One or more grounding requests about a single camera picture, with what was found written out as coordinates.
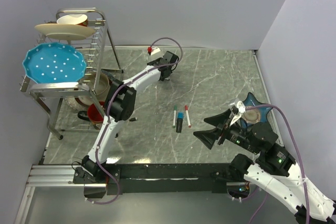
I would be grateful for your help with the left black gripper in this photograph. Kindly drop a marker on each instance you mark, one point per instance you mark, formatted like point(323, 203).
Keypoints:
point(158, 60)

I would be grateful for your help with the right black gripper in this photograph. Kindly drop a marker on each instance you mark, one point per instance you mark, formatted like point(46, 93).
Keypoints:
point(208, 136)

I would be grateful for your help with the white pen red tip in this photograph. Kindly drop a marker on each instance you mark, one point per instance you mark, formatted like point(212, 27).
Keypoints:
point(188, 118)

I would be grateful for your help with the black marker blue tip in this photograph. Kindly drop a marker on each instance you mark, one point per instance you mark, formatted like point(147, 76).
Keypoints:
point(179, 124)

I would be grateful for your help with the blue marker cap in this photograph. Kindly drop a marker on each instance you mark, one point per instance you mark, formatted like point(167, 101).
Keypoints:
point(180, 115)

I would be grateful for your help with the white pen green tip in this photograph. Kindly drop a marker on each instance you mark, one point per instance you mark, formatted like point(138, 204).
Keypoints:
point(174, 118)

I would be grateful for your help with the small black pen cap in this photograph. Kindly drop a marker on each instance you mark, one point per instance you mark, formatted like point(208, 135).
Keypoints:
point(133, 119)

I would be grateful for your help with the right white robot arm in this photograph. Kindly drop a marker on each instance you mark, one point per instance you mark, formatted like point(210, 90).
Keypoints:
point(275, 170)

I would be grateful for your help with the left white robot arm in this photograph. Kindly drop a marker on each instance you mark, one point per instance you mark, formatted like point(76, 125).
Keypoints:
point(119, 106)

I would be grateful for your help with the blue star-shaped dish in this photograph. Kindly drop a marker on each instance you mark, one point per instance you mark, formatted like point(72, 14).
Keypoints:
point(254, 116)

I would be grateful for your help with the cream deep bowl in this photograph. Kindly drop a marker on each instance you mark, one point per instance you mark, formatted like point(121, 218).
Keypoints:
point(100, 89)

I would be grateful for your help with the red mug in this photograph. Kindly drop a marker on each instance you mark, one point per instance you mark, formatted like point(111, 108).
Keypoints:
point(91, 115)

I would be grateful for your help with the patterned rim plate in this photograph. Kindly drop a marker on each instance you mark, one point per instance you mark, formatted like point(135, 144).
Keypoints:
point(81, 103)

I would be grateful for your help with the white and red bowl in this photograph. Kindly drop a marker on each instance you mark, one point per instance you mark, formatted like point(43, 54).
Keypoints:
point(74, 19)

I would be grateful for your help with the metal dish rack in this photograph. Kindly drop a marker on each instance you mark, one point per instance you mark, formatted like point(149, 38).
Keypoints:
point(99, 53)

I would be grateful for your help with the blue polka dot plate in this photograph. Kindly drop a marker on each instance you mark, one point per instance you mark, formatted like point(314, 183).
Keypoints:
point(54, 63)

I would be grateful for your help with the cream flat plate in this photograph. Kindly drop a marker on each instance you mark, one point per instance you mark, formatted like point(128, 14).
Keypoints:
point(65, 31)

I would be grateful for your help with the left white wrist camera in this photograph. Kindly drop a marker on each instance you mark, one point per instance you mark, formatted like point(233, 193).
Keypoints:
point(154, 51)

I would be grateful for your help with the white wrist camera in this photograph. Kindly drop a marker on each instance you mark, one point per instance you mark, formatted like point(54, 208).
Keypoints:
point(154, 51)
point(237, 109)

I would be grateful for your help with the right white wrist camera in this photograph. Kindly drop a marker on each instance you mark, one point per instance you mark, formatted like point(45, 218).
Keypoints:
point(237, 109)

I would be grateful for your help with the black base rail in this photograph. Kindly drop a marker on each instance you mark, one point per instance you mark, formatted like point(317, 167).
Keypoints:
point(157, 178)

